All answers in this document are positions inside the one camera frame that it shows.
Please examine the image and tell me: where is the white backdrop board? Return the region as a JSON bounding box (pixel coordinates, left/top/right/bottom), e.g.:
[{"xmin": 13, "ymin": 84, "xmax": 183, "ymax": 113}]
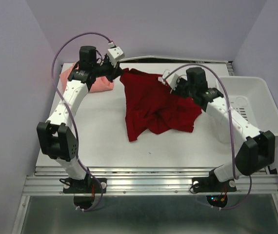
[{"xmin": 121, "ymin": 56, "xmax": 231, "ymax": 64}]

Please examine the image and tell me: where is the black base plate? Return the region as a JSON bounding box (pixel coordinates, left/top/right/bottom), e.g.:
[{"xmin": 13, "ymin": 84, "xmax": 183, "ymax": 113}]
[
  {"xmin": 192, "ymin": 176, "xmax": 237, "ymax": 193},
  {"xmin": 60, "ymin": 178, "xmax": 107, "ymax": 194}
]

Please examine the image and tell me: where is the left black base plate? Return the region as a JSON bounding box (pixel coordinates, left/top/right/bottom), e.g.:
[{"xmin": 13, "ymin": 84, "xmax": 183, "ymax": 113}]
[{"xmin": 60, "ymin": 178, "xmax": 107, "ymax": 194}]

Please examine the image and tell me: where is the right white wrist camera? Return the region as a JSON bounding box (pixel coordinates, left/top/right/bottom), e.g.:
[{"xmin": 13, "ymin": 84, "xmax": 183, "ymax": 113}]
[{"xmin": 159, "ymin": 70, "xmax": 181, "ymax": 91}]

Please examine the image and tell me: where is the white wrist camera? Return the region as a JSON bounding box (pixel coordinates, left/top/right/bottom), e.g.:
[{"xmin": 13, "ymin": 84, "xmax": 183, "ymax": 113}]
[
  {"xmin": 107, "ymin": 47, "xmax": 125, "ymax": 67},
  {"xmin": 159, "ymin": 70, "xmax": 181, "ymax": 91}
]

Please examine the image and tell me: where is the white plastic bin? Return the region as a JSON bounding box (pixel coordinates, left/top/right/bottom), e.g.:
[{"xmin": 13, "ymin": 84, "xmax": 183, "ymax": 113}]
[{"xmin": 220, "ymin": 76, "xmax": 278, "ymax": 137}]

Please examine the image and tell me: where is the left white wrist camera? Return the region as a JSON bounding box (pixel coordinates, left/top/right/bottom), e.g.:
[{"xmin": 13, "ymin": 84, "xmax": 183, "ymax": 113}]
[{"xmin": 107, "ymin": 47, "xmax": 125, "ymax": 67}]

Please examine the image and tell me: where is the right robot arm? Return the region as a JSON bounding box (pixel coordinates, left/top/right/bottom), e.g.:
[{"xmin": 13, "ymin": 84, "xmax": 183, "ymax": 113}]
[{"xmin": 168, "ymin": 67, "xmax": 276, "ymax": 190}]

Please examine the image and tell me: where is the pink pleated skirt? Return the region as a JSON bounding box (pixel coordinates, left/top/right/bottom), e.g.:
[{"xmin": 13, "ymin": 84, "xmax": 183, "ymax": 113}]
[{"xmin": 59, "ymin": 63, "xmax": 114, "ymax": 93}]

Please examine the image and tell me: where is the aluminium rail frame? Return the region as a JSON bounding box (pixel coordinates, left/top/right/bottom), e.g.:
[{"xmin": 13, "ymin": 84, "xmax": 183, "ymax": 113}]
[{"xmin": 12, "ymin": 60, "xmax": 278, "ymax": 234}]

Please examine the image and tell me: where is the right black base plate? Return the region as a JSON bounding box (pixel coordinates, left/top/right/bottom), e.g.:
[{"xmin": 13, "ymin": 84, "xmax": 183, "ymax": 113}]
[{"xmin": 192, "ymin": 176, "xmax": 237, "ymax": 193}]

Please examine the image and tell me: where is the red skirt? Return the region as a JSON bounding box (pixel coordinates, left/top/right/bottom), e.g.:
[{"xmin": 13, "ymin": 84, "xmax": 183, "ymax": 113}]
[{"xmin": 119, "ymin": 68, "xmax": 202, "ymax": 142}]

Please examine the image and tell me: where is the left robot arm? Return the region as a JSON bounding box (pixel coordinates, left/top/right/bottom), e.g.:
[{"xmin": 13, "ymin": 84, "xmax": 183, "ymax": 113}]
[{"xmin": 37, "ymin": 42, "xmax": 124, "ymax": 192}]

